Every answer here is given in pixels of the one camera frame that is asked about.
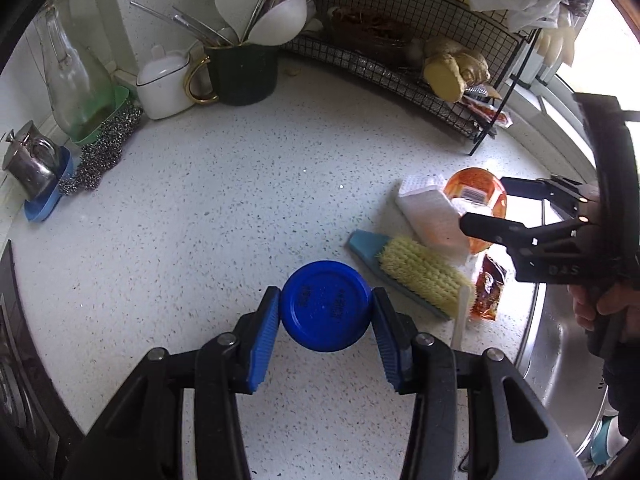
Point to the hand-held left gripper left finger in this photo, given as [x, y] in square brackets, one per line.
[265, 340]

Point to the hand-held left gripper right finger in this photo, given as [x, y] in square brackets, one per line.
[389, 345]

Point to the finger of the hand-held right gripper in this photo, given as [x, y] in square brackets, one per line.
[530, 187]
[495, 230]

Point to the orange plastic container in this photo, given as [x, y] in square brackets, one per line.
[475, 190]

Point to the blue round lid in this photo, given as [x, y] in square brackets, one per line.
[325, 305]

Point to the person's right hand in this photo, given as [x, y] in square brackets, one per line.
[592, 305]

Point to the brown sauce packet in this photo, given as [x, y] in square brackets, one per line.
[487, 287]

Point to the white sponge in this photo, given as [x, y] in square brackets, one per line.
[430, 210]

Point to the yellow bristle scrub brush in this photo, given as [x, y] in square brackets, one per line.
[420, 265]

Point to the sauce packets bundle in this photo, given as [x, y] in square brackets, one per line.
[487, 107]

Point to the knobbly ginger root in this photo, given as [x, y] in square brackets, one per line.
[472, 62]

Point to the cut ginger piece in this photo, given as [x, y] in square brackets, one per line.
[445, 77]

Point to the window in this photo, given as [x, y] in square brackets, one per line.
[605, 60]

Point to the steel sink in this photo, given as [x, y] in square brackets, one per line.
[555, 360]

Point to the cream rubber gloves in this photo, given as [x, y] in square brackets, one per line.
[555, 45]

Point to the brown basket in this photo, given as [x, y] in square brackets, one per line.
[370, 30]

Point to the steel wool scourer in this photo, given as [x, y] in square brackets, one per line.
[90, 170]
[125, 120]

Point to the black gas stove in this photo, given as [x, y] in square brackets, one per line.
[20, 360]

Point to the blue plastic dish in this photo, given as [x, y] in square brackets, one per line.
[45, 207]

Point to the dark green mug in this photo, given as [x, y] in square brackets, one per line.
[245, 75]

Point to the white ceramic pot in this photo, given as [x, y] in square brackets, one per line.
[162, 87]

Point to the green plastic dish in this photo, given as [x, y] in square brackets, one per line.
[117, 110]

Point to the metal pitcher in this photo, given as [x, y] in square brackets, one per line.
[27, 165]

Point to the white ladle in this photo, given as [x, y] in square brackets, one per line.
[280, 20]

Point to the glass jug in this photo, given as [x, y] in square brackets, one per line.
[75, 80]

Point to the bundle of metal utensils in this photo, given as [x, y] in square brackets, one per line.
[195, 25]

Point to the white rice paddle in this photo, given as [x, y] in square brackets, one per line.
[237, 2]

